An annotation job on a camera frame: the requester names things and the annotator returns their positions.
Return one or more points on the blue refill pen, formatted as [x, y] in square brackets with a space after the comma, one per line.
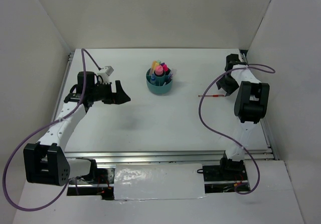
[165, 83]

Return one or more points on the aluminium table frame rail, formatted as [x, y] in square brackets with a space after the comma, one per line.
[175, 126]

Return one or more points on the pink bottle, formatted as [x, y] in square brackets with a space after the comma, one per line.
[159, 71]

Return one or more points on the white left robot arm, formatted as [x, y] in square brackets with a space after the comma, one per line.
[45, 161]

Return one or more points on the yellow highlighter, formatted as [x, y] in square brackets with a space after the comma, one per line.
[152, 67]

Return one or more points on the blue cap spray bottle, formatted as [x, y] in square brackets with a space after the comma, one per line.
[153, 79]

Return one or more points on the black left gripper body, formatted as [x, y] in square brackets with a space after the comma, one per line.
[103, 93]

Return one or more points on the black pink highlighter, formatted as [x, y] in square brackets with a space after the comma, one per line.
[165, 68]

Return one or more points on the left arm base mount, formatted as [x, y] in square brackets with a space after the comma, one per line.
[102, 185]

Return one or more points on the teal round organizer container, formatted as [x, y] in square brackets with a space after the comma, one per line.
[159, 88]

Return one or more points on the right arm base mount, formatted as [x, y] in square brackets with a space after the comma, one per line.
[218, 181]

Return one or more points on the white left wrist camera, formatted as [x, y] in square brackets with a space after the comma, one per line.
[104, 74]

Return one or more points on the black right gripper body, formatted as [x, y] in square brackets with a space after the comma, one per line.
[234, 84]

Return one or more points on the black gel pen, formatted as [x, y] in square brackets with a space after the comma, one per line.
[173, 71]

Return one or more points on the red gel pen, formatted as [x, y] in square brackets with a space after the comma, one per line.
[214, 95]

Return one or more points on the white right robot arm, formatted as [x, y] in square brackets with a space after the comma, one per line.
[250, 107]

